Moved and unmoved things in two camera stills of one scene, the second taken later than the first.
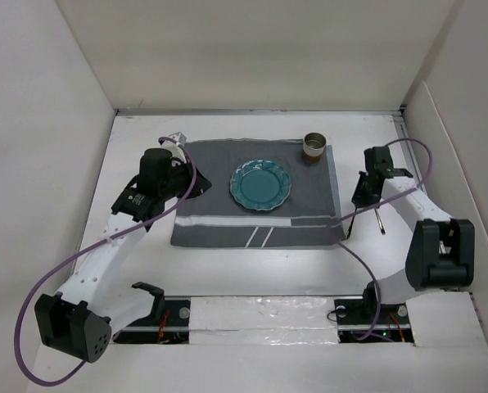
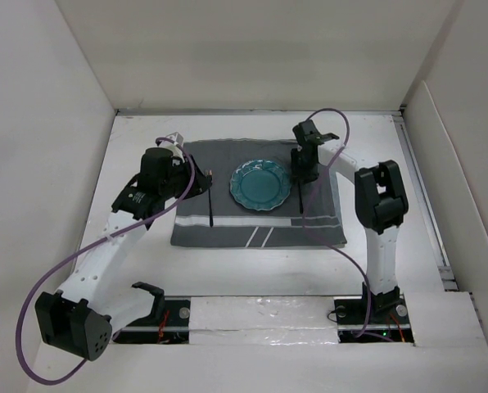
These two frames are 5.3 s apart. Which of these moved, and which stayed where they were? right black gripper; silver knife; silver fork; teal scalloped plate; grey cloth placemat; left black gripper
Moved: silver fork; silver knife; right black gripper
Stayed: teal scalloped plate; grey cloth placemat; left black gripper
